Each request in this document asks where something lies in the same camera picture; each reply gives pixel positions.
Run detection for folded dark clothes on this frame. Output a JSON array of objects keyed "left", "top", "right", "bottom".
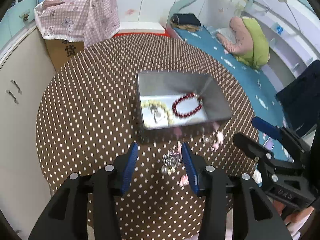
[{"left": 170, "top": 13, "right": 201, "bottom": 32}]

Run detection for dark red bead bracelet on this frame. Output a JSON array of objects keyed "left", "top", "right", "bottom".
[{"left": 171, "top": 93, "right": 205, "bottom": 119}]

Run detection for beige cabinet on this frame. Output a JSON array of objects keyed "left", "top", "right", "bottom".
[{"left": 1, "top": 29, "right": 55, "bottom": 238}]

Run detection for silver chain jewelry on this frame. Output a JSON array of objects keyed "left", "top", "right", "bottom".
[{"left": 161, "top": 149, "right": 182, "bottom": 176}]

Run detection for silver metal tin box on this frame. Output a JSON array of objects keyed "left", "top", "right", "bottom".
[{"left": 137, "top": 72, "right": 233, "bottom": 130}]

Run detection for blue bed sheet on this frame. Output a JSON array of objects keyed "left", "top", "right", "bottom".
[{"left": 169, "top": 27, "right": 290, "bottom": 160}]

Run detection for brown cardboard box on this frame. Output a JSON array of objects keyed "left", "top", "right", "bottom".
[{"left": 45, "top": 40, "right": 84, "bottom": 72}]

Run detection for teal drawer unit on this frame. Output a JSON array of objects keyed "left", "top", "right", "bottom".
[{"left": 0, "top": 0, "right": 36, "bottom": 49}]

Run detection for pale green bead bracelet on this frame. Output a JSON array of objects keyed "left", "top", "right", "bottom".
[{"left": 141, "top": 100, "right": 177, "bottom": 126}]

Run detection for brown polka dot tablecloth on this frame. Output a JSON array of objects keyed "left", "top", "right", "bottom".
[{"left": 36, "top": 34, "right": 258, "bottom": 239}]

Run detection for pink body pillow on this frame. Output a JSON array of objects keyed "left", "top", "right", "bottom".
[{"left": 216, "top": 17, "right": 253, "bottom": 56}]

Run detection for green blanket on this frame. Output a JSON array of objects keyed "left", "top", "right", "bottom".
[{"left": 235, "top": 16, "right": 270, "bottom": 70}]

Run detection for pink checkered cloth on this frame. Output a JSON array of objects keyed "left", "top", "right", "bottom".
[{"left": 34, "top": 0, "right": 120, "bottom": 48}]

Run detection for white board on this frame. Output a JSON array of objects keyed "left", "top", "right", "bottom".
[{"left": 118, "top": 22, "right": 165, "bottom": 34}]

